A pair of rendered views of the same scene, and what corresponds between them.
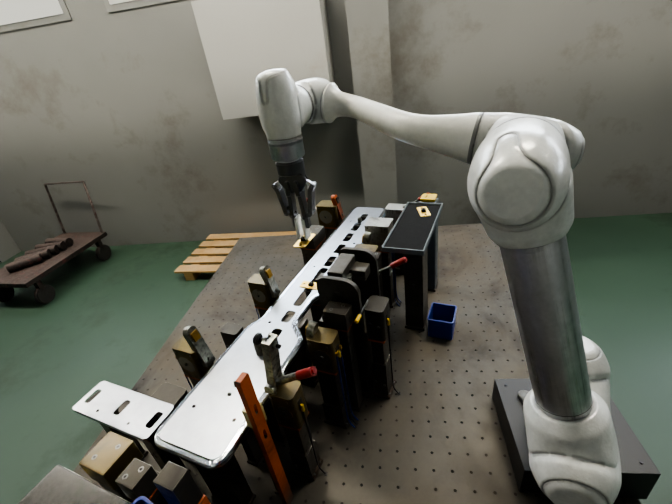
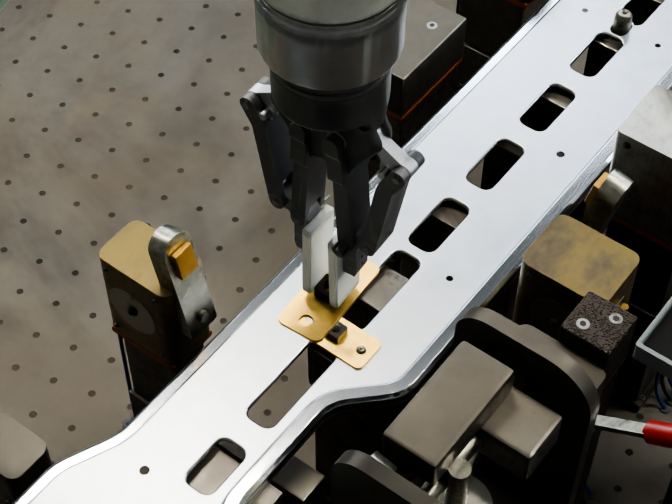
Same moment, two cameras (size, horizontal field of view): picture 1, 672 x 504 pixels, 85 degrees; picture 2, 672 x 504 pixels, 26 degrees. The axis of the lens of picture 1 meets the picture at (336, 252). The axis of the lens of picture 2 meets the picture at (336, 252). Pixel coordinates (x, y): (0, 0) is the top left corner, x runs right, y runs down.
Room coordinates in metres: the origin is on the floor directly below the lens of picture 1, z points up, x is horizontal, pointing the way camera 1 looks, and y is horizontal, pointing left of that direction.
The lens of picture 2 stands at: (0.33, -0.03, 2.13)
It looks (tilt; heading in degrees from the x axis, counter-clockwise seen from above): 52 degrees down; 10
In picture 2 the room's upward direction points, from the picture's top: straight up
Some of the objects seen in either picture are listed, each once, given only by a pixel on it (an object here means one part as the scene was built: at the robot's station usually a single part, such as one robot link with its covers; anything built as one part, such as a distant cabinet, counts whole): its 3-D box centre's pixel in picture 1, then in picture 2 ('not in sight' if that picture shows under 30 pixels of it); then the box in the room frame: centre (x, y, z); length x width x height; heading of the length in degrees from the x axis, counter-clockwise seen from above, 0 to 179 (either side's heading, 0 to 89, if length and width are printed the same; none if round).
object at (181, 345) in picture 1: (202, 382); not in sight; (0.84, 0.49, 0.87); 0.12 x 0.07 x 0.35; 63
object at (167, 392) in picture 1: (181, 424); not in sight; (0.72, 0.54, 0.84); 0.12 x 0.07 x 0.28; 63
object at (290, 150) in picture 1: (286, 148); (330, 13); (0.96, 0.09, 1.54); 0.09 x 0.09 x 0.06
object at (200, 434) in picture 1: (312, 283); (342, 320); (1.13, 0.11, 1.00); 1.38 x 0.22 x 0.02; 153
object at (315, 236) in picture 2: (298, 227); (317, 249); (0.97, 0.10, 1.31); 0.03 x 0.01 x 0.07; 156
